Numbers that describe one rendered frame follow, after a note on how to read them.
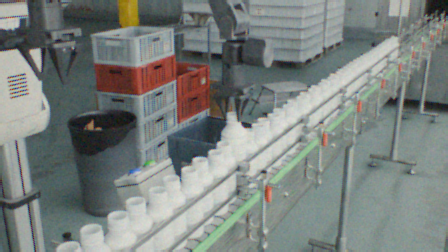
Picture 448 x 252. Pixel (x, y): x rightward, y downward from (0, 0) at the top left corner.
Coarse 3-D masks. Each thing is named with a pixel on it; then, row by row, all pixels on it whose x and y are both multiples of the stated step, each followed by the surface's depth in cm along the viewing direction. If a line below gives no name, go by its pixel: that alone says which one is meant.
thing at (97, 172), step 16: (96, 112) 326; (112, 112) 328; (128, 112) 323; (80, 128) 319; (128, 128) 298; (80, 144) 294; (96, 144) 291; (112, 144) 293; (128, 144) 303; (80, 160) 300; (96, 160) 295; (112, 160) 298; (128, 160) 306; (80, 176) 307; (96, 176) 300; (112, 176) 302; (96, 192) 305; (112, 192) 306; (96, 208) 310; (112, 208) 310
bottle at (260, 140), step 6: (252, 126) 132; (258, 126) 134; (258, 132) 131; (258, 138) 132; (264, 138) 133; (258, 144) 131; (264, 144) 132; (258, 156) 132; (264, 156) 133; (258, 162) 133; (264, 162) 134; (258, 168) 134
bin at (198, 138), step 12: (204, 120) 211; (216, 120) 211; (180, 132) 195; (192, 132) 204; (204, 132) 213; (216, 132) 213; (168, 144) 189; (180, 144) 186; (192, 144) 183; (204, 144) 179; (180, 156) 188; (204, 156) 182; (180, 168) 190; (180, 180) 192
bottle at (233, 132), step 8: (232, 112) 123; (232, 120) 120; (224, 128) 122; (232, 128) 120; (240, 128) 121; (224, 136) 121; (232, 136) 120; (240, 136) 120; (232, 144) 120; (240, 144) 121; (232, 152) 121; (240, 152) 122; (240, 160) 123
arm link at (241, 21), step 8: (208, 0) 112; (216, 0) 110; (224, 0) 109; (232, 0) 111; (216, 8) 111; (224, 8) 110; (232, 8) 109; (240, 8) 114; (216, 16) 112; (232, 16) 110; (240, 16) 111; (248, 16) 114; (216, 24) 112; (240, 24) 111; (248, 24) 114; (240, 32) 115
